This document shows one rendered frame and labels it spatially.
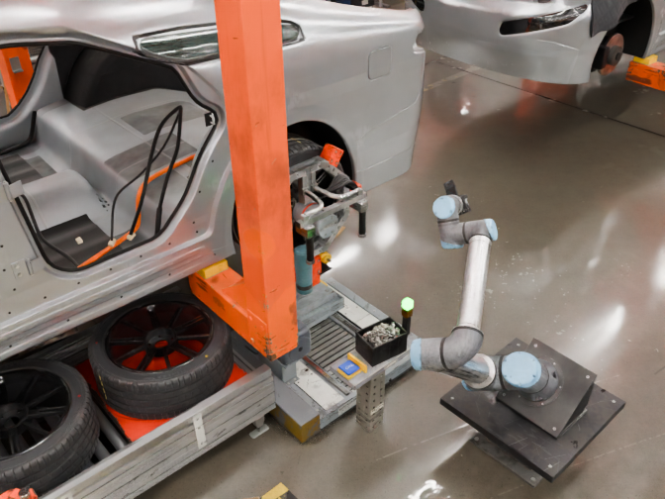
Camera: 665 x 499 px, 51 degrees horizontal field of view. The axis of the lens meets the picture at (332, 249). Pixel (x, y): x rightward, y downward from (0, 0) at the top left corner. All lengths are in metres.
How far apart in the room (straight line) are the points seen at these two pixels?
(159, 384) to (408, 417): 1.26
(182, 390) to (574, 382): 1.72
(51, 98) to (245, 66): 2.41
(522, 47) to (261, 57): 3.17
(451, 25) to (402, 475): 3.47
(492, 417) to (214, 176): 1.65
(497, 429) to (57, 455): 1.84
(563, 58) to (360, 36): 2.23
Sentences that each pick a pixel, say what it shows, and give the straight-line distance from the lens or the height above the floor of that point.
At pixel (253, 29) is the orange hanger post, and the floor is 2.00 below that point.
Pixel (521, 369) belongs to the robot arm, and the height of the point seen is 0.62.
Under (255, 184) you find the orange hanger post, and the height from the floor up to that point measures 1.43.
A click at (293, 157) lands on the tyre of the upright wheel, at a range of 3.37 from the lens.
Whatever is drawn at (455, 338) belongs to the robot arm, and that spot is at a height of 1.02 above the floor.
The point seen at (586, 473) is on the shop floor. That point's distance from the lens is 3.56.
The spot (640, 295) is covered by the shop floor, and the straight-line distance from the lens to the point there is 4.67.
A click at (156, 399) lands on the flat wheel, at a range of 3.23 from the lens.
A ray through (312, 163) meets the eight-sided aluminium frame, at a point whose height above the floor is 1.12.
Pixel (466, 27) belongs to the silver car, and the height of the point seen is 1.08.
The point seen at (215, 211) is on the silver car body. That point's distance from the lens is 3.23.
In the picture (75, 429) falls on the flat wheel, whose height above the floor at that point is 0.50.
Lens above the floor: 2.71
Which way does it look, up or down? 35 degrees down
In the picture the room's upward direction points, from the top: 1 degrees counter-clockwise
